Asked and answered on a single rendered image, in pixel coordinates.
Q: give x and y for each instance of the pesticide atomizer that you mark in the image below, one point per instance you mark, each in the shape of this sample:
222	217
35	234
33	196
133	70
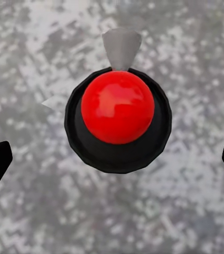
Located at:
118	120

